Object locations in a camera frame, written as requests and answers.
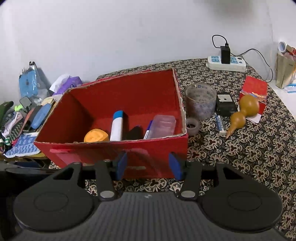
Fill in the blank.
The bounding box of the small clear tape roll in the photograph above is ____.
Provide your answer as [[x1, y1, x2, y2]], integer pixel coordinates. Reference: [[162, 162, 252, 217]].
[[186, 117, 200, 136]]

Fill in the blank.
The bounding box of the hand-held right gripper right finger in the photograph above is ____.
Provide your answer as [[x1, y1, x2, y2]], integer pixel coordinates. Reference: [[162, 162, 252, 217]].
[[169, 152, 242, 201]]

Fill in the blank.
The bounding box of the small red box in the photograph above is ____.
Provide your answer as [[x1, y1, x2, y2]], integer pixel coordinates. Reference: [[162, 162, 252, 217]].
[[239, 76, 268, 115]]

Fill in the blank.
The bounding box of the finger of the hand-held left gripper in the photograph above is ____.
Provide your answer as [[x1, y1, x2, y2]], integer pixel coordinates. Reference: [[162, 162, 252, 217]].
[[14, 161, 43, 168]]

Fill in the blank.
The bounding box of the black power strip cable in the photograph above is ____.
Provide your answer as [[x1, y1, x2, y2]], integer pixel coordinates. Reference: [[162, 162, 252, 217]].
[[240, 48, 273, 83]]

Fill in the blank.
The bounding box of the small black-framed mirror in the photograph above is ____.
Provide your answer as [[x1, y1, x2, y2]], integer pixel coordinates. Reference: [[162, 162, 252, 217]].
[[20, 96, 32, 108]]

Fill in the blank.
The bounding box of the orange ridged plastic object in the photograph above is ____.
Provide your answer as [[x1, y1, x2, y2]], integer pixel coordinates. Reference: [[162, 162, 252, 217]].
[[84, 130, 109, 142]]

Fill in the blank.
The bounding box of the black charger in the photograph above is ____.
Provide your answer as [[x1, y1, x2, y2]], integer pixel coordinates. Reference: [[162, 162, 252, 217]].
[[220, 45, 231, 64]]

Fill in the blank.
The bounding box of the brown pine cone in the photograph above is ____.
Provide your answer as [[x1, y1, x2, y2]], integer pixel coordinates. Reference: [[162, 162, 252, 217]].
[[126, 126, 143, 141]]

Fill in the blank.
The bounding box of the white card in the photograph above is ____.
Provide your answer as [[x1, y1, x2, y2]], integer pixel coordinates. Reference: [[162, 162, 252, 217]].
[[238, 111, 261, 123]]

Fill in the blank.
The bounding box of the large clear tape roll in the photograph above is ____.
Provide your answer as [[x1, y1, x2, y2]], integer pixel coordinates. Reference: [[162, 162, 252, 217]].
[[185, 83, 217, 120]]

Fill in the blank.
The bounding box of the brown gourd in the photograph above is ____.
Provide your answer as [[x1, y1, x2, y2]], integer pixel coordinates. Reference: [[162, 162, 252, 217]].
[[226, 94, 260, 139]]

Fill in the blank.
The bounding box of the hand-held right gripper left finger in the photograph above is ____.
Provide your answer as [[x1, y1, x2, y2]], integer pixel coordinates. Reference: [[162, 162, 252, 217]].
[[51, 152, 128, 201]]

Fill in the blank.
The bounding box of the pile of striped clothes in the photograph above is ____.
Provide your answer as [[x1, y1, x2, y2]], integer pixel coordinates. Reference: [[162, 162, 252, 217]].
[[0, 111, 28, 147]]

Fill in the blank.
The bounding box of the white side table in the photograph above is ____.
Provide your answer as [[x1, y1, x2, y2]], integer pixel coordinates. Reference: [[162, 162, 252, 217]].
[[268, 81, 296, 112]]

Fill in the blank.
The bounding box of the red cardboard box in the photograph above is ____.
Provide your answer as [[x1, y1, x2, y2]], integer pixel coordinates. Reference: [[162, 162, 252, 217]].
[[34, 68, 189, 179]]

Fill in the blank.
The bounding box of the white tube with blue cap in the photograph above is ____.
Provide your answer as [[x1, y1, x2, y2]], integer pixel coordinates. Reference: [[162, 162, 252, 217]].
[[110, 111, 125, 141]]

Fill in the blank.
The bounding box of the clear plastic case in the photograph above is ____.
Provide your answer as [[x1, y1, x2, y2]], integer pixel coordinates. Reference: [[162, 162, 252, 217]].
[[147, 115, 176, 139]]

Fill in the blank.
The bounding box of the small black box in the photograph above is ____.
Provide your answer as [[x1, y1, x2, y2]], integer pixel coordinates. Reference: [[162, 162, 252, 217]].
[[216, 92, 237, 116]]

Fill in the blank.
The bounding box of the white power strip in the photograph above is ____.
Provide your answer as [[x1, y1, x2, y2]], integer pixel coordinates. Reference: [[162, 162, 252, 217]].
[[206, 56, 246, 72]]

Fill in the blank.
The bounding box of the blue glasses case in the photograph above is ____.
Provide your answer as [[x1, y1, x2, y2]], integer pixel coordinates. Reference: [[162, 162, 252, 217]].
[[31, 103, 53, 129]]

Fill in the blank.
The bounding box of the white and purple tissue pack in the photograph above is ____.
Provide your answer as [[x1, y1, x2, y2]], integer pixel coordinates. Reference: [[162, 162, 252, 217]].
[[50, 74, 83, 95]]

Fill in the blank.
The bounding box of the blue and white marker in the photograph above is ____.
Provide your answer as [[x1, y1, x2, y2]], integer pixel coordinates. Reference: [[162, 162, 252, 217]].
[[143, 120, 154, 139]]

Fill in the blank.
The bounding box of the dark green cloth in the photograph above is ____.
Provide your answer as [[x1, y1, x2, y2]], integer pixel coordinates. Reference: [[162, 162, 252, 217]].
[[0, 101, 14, 114]]

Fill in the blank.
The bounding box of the light blue foil packet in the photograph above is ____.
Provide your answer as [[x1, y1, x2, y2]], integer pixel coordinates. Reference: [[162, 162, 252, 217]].
[[19, 61, 50, 98]]

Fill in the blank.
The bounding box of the black charger cable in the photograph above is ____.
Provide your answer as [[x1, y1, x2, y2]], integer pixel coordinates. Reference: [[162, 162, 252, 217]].
[[212, 35, 229, 48]]

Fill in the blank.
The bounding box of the beige paper gift bag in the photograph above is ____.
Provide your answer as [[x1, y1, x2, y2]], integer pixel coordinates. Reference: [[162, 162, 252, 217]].
[[275, 41, 296, 89]]

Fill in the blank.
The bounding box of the small blue and white tube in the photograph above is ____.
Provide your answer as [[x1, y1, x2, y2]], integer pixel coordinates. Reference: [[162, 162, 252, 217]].
[[215, 114, 228, 136]]

